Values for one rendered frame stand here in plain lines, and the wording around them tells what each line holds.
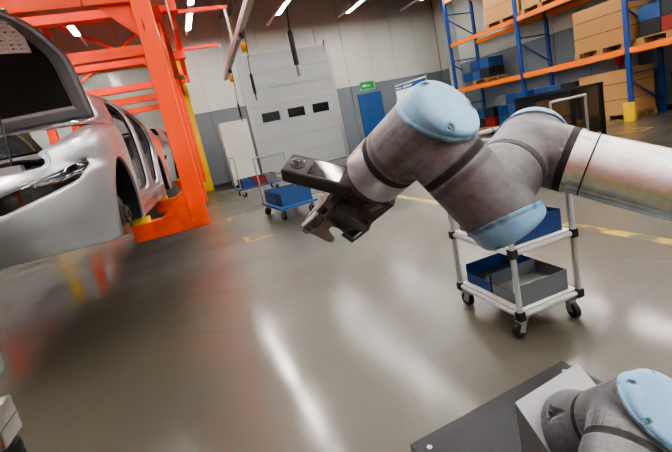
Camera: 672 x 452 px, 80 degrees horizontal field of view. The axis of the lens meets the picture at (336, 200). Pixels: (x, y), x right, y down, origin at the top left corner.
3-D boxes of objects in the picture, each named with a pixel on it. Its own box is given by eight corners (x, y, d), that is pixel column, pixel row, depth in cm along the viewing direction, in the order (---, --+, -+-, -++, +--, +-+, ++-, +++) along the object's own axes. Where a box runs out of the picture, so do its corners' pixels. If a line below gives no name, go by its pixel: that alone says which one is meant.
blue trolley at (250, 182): (236, 196, 979) (226, 158, 961) (274, 186, 1021) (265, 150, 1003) (242, 198, 924) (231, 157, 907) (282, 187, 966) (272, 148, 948)
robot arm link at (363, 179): (352, 160, 51) (375, 119, 58) (334, 179, 55) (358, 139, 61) (406, 200, 53) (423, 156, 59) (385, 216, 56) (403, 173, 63)
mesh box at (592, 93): (518, 146, 824) (513, 99, 806) (547, 137, 855) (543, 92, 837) (576, 144, 709) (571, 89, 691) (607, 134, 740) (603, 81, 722)
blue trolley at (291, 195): (263, 215, 665) (249, 158, 648) (297, 205, 690) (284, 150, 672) (282, 222, 575) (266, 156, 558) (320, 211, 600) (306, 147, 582)
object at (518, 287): (456, 305, 241) (430, 142, 223) (512, 283, 253) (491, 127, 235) (523, 345, 191) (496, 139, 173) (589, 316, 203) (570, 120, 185)
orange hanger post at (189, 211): (138, 240, 384) (54, -32, 340) (210, 221, 403) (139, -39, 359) (136, 243, 369) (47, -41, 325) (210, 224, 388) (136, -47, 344)
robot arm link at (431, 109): (470, 153, 42) (405, 85, 43) (400, 205, 52) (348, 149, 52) (496, 119, 48) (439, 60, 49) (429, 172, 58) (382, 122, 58)
